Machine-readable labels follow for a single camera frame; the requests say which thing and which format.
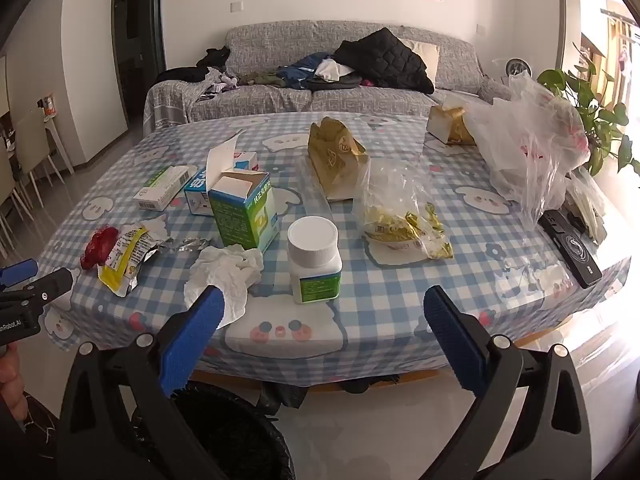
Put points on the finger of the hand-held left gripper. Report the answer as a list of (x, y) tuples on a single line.
[(17, 272), (50, 285)]

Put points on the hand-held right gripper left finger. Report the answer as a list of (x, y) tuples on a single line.
[(192, 340)]

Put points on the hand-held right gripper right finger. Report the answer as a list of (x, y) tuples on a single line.
[(455, 340)]

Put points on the trash bin with black bag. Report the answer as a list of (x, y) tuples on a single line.
[(235, 440)]

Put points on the clear plastic bag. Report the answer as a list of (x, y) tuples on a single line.
[(395, 220)]

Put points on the gold tissue pack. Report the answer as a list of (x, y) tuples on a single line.
[(335, 160)]

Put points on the person's left hand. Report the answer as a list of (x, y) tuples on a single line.
[(10, 385)]

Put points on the red wrapper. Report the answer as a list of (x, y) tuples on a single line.
[(100, 247)]

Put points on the crumpled white tissue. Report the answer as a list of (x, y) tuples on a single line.
[(225, 272)]

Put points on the blue checked tablecloth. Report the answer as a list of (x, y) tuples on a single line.
[(390, 300)]

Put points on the yellow snack wrapper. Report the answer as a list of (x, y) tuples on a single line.
[(125, 265)]

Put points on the beige dining chair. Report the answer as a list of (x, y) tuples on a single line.
[(35, 145), (7, 185)]

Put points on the silver foil wrapper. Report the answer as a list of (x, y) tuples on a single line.
[(187, 246)]

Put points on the black cloth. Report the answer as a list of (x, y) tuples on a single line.
[(370, 384)]

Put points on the small white paper scrap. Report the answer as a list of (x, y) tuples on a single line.
[(157, 225)]

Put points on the white pill bottle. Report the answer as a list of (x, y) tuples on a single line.
[(312, 260)]

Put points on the black flat device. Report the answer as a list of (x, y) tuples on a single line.
[(575, 255)]

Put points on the blue and white box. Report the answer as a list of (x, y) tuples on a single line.
[(197, 192)]

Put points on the orange packet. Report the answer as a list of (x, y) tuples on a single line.
[(48, 106)]

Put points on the clear plastic packets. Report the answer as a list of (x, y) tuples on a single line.
[(587, 205)]

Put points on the white and gold tissue box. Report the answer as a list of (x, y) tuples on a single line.
[(442, 125)]

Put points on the white plastic bag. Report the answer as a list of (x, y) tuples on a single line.
[(530, 130)]

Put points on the pile of small clothes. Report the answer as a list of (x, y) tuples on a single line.
[(220, 82)]

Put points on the green potted plant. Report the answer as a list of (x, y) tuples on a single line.
[(600, 115)]

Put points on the olive green garment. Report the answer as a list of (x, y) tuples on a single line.
[(260, 79)]

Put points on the small desk fan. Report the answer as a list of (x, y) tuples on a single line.
[(514, 67)]

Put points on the black clothing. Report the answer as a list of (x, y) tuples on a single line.
[(215, 57)]

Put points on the dark flat bag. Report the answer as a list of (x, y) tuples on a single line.
[(335, 85)]

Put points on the cream cushion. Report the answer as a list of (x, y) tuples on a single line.
[(427, 55)]

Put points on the black quilted jacket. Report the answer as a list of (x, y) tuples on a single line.
[(385, 60)]

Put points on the blue jacket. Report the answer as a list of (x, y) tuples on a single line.
[(300, 67)]

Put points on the white cloth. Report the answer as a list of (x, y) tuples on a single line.
[(330, 69)]

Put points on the grey sofa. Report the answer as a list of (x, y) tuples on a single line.
[(280, 45)]

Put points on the white wall switch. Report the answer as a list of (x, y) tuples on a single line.
[(236, 7)]

